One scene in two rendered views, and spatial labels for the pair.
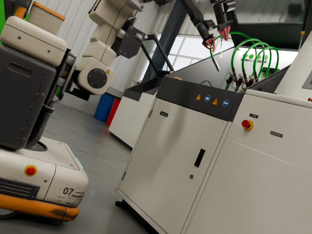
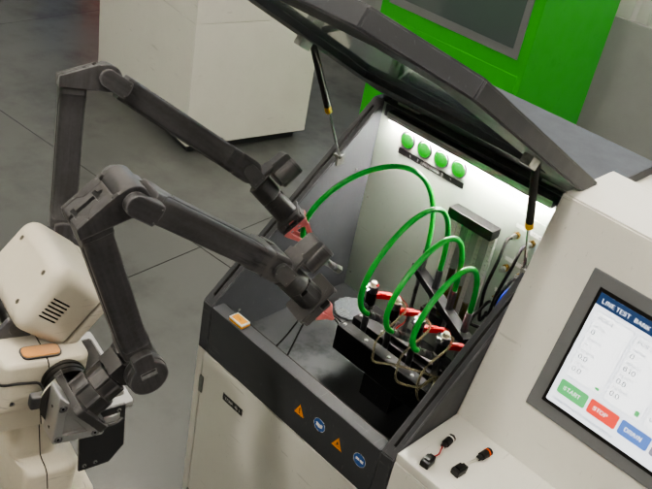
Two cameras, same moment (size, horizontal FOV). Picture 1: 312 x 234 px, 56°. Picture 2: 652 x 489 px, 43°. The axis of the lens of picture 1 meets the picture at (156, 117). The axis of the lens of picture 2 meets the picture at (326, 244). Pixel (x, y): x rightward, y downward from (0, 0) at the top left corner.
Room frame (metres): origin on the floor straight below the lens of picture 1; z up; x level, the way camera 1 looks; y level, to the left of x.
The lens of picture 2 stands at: (0.23, 0.15, 2.32)
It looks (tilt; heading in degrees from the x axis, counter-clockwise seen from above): 32 degrees down; 348
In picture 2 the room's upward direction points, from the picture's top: 11 degrees clockwise
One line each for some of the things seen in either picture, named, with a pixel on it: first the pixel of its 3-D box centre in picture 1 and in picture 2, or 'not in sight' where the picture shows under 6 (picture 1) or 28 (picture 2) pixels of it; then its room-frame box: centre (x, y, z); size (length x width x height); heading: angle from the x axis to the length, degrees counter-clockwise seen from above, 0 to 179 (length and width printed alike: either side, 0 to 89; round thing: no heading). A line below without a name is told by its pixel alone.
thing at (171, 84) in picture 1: (194, 96); (291, 393); (1.78, -0.17, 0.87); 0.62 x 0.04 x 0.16; 38
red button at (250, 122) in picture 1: (246, 124); not in sight; (1.41, -0.42, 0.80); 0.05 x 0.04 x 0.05; 38
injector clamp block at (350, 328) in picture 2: not in sight; (390, 374); (1.84, -0.43, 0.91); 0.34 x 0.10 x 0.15; 38
